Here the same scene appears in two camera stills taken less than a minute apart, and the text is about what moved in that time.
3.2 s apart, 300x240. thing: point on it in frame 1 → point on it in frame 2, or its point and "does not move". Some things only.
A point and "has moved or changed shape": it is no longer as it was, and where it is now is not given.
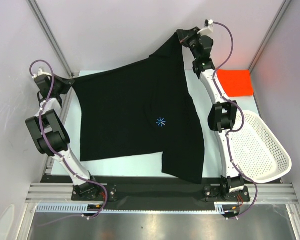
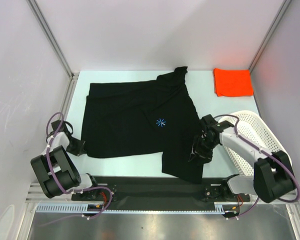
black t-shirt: (143, 107) has moved or changed shape
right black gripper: (186, 36) → (200, 152)
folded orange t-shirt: (236, 82) does not move
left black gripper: (66, 83) → (80, 150)
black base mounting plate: (147, 189) does not move
